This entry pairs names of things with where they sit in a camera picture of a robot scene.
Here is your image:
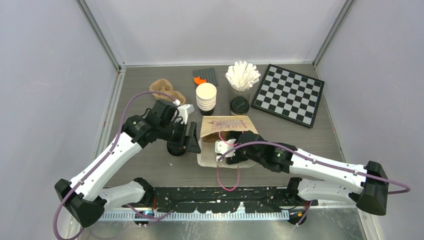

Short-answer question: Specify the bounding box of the stack of black cup lids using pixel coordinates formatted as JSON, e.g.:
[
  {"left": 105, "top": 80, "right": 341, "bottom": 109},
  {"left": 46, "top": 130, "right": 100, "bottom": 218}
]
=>
[{"left": 166, "top": 141, "right": 187, "bottom": 157}]

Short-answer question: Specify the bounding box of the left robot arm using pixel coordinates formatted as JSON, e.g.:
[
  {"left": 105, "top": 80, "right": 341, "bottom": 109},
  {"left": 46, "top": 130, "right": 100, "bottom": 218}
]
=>
[{"left": 54, "top": 99, "right": 201, "bottom": 228}]

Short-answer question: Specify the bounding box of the brown pulp cup carrier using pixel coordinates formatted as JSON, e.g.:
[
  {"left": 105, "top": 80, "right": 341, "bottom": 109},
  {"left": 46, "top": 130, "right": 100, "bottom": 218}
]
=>
[{"left": 149, "top": 78, "right": 187, "bottom": 105}]

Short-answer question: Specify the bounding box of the small dark mat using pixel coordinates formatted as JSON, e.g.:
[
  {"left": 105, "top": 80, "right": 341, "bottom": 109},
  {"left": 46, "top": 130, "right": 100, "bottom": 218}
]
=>
[{"left": 192, "top": 67, "right": 219, "bottom": 86}]

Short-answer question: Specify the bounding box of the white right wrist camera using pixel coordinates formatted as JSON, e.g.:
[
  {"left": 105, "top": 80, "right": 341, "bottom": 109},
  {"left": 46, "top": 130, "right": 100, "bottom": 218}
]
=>
[{"left": 214, "top": 139, "right": 236, "bottom": 162}]

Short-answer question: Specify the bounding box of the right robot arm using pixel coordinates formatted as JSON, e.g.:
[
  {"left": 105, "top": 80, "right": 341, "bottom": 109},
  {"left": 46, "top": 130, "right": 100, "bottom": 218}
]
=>
[{"left": 218, "top": 131, "right": 389, "bottom": 216}]

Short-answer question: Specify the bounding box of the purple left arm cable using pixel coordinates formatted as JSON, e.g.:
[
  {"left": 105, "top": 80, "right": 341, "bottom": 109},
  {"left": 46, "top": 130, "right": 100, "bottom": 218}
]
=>
[{"left": 52, "top": 91, "right": 181, "bottom": 240}]

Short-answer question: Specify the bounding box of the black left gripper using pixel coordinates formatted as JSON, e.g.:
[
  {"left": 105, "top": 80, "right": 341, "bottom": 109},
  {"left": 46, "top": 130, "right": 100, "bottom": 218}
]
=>
[{"left": 158, "top": 119, "right": 201, "bottom": 153}]

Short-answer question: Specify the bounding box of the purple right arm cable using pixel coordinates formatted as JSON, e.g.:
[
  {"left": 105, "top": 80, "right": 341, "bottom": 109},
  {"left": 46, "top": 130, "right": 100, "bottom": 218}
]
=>
[{"left": 216, "top": 141, "right": 412, "bottom": 226}]

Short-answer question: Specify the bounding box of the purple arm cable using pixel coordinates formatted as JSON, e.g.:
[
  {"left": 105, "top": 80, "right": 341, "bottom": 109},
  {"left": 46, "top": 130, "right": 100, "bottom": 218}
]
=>
[
  {"left": 216, "top": 141, "right": 412, "bottom": 226},
  {"left": 52, "top": 91, "right": 181, "bottom": 240}
]

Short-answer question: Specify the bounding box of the orange curved toy piece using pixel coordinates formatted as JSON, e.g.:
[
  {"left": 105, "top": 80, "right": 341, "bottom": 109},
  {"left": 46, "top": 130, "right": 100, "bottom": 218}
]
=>
[{"left": 193, "top": 77, "right": 207, "bottom": 86}]

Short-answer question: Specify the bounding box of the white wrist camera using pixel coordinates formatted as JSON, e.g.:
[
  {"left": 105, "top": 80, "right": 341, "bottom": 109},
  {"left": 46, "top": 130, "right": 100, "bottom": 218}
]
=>
[
  {"left": 214, "top": 139, "right": 236, "bottom": 162},
  {"left": 172, "top": 99, "right": 195, "bottom": 124}
]

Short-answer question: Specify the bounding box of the white paper-wrapped straws bundle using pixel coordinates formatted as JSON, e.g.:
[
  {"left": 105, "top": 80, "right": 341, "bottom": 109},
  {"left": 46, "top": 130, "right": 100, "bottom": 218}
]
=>
[{"left": 225, "top": 61, "right": 261, "bottom": 92}]

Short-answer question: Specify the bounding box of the black white checkerboard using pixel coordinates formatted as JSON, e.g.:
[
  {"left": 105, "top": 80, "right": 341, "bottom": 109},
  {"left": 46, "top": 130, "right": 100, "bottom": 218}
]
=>
[{"left": 250, "top": 64, "right": 325, "bottom": 128}]

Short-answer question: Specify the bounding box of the yellow pink paper bag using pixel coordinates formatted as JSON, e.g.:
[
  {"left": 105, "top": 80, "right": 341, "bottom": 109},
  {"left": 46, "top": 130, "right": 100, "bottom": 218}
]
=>
[{"left": 197, "top": 115, "right": 259, "bottom": 192}]

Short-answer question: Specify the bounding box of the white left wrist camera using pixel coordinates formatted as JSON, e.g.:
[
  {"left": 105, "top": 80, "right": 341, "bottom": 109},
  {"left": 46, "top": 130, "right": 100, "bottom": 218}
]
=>
[{"left": 172, "top": 99, "right": 195, "bottom": 124}]

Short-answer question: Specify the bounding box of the stack of paper cups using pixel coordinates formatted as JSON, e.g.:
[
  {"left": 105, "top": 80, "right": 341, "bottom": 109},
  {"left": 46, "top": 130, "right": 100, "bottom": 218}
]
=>
[{"left": 195, "top": 82, "right": 217, "bottom": 116}]

